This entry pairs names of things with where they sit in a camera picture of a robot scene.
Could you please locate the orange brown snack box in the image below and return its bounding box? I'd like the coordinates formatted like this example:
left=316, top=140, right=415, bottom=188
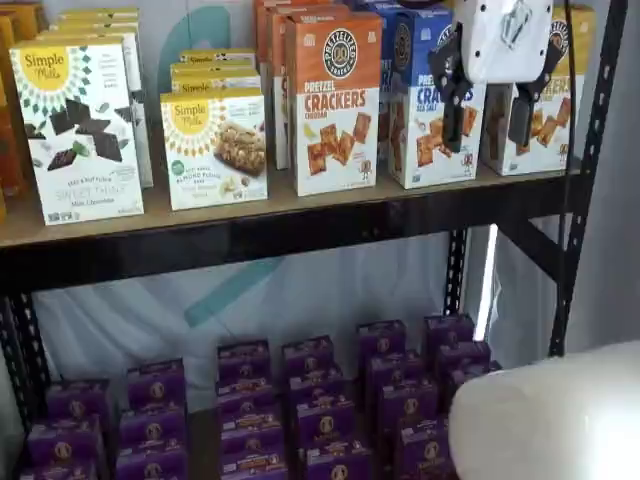
left=8, top=0, right=49, bottom=44
left=0, top=14, right=32, bottom=226

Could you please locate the black metal shelf rack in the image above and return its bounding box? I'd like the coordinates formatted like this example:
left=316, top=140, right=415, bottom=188
left=0, top=0, right=629, bottom=441

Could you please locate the yellow pretzel crackers box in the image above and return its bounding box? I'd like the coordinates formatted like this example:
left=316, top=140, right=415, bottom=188
left=478, top=4, right=597, bottom=177

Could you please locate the blue pretzel crackers box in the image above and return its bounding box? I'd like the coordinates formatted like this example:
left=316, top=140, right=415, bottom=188
left=352, top=0, right=402, bottom=174
left=385, top=7, right=486, bottom=190

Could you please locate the wooden shelf board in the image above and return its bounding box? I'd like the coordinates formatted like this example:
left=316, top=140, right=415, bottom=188
left=0, top=158, right=584, bottom=249

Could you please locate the Simple Mills bar box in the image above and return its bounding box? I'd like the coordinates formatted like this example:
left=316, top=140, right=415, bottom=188
left=159, top=88, right=269, bottom=212
left=169, top=61, right=259, bottom=80
left=169, top=73, right=263, bottom=97
left=178, top=48, right=257, bottom=66

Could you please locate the orange pretzel crackers box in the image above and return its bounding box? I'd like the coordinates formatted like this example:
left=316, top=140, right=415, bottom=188
left=284, top=10, right=385, bottom=197
left=253, top=0, right=346, bottom=151
left=265, top=3, right=351, bottom=171

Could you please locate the purple snack box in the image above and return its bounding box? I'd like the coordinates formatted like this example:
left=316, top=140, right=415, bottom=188
left=118, top=405, right=188, bottom=452
left=366, top=351, right=425, bottom=392
left=301, top=442, right=375, bottom=480
left=18, top=459, right=100, bottom=480
left=294, top=399, right=357, bottom=447
left=126, top=357, right=187, bottom=410
left=114, top=447, right=190, bottom=480
left=219, top=449, right=290, bottom=480
left=26, top=417, right=105, bottom=467
left=281, top=334, right=336, bottom=375
left=393, top=418, right=454, bottom=480
left=376, top=381, right=442, bottom=427
left=46, top=378, right=115, bottom=422
left=433, top=341, right=492, bottom=377
left=443, top=366, right=503, bottom=404
left=423, top=313, right=476, bottom=352
left=287, top=366, right=345, bottom=407
left=218, top=412, right=285, bottom=454
left=216, top=377, right=276, bottom=417
left=216, top=339, right=272, bottom=382
left=356, top=319, right=408, bottom=362

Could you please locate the Simple Mills sweet thins box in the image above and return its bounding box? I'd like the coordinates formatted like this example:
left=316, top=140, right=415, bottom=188
left=57, top=6, right=141, bottom=22
left=34, top=27, right=144, bottom=46
left=47, top=18, right=141, bottom=33
left=8, top=35, right=154, bottom=227

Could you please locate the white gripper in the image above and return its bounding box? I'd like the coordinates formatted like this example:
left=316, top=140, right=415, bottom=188
left=427, top=0, right=571, bottom=154

